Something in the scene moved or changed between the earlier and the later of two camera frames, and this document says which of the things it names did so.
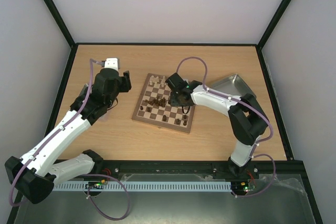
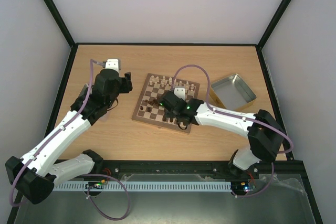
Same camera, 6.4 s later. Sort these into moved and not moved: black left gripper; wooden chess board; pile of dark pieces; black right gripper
Moved: black right gripper
Not moved: pile of dark pieces; black left gripper; wooden chess board
